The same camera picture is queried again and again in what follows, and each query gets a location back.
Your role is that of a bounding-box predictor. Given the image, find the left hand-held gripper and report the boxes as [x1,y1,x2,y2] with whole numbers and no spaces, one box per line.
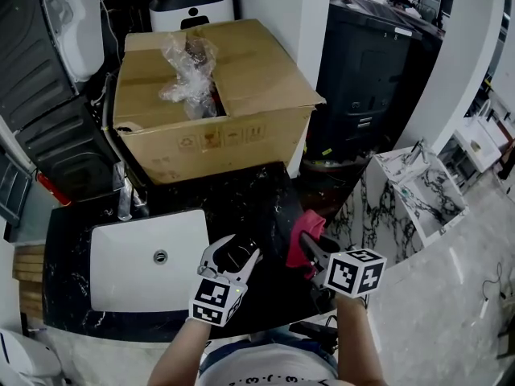
[187,233,263,328]

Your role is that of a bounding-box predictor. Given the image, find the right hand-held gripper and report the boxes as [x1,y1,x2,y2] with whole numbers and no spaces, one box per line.
[300,232,388,311]

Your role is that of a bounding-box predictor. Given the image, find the red cloth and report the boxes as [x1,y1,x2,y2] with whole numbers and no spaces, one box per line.
[285,209,328,281]

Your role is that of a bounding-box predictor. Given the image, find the person's right forearm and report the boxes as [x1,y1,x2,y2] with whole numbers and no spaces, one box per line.
[333,295,389,386]

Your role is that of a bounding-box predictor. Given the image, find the person's left forearm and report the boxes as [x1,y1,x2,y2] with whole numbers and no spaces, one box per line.
[146,318,212,386]

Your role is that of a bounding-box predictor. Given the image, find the person's blue trousers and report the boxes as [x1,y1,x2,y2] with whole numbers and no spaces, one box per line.
[204,327,340,368]

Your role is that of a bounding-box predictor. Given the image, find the white sink basin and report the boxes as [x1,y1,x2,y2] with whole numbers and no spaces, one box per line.
[89,208,211,314]

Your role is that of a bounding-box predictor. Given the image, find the marble pattern sink cabinet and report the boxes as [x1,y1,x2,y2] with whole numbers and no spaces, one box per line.
[371,140,471,248]

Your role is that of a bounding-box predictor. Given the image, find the chrome faucet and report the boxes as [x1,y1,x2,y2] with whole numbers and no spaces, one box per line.
[112,160,150,222]

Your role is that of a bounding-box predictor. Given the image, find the large cardboard box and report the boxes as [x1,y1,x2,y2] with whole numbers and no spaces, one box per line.
[112,18,328,187]

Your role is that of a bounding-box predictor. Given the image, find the tall black appliance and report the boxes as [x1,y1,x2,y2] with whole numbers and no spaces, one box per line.
[315,0,424,165]

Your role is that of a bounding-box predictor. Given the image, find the white vanity cabinet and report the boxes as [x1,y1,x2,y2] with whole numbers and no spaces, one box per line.
[441,110,505,185]

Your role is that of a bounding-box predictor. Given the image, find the red fire extinguisher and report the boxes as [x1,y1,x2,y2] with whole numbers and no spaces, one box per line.
[35,170,74,208]

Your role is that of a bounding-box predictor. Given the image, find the clear plastic wrap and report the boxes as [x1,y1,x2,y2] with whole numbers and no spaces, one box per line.
[157,30,220,121]

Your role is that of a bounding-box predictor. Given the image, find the grey metal washing machine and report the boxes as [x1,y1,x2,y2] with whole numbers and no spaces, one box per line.
[0,0,106,130]
[15,94,122,205]

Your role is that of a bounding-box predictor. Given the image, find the stack of wooden planks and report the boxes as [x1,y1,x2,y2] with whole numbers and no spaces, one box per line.
[11,244,47,322]

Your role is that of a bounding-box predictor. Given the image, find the white toilet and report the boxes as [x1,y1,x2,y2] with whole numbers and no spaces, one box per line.
[0,327,62,386]

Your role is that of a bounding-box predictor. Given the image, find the white bin with black lid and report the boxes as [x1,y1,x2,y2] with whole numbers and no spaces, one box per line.
[148,0,236,33]

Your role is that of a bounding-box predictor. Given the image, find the black cabled device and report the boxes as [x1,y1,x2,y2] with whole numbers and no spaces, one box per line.
[289,315,341,355]

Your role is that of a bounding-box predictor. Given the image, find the grey corrugated hose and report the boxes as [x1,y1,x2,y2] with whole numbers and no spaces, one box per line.
[101,70,130,165]

